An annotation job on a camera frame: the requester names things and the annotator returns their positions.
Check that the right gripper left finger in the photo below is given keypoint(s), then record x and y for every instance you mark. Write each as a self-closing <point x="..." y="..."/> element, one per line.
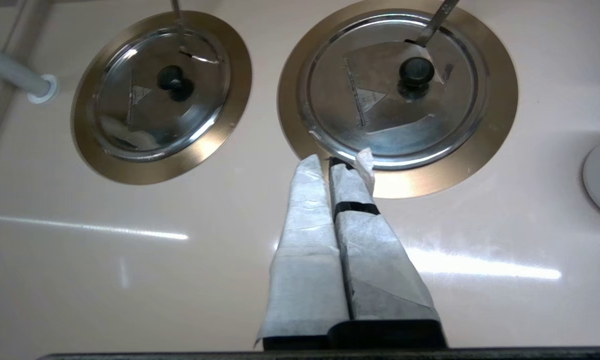
<point x="307" y="260"/>

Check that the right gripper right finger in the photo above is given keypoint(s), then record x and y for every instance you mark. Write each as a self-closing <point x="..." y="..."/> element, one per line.
<point x="375" y="260"/>

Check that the round steel pot lid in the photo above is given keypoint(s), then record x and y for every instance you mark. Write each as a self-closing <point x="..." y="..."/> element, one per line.
<point x="154" y="115"/>
<point x="380" y="125"/>

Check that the white support pole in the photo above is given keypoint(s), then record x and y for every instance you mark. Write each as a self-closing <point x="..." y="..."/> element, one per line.
<point x="9" y="70"/>

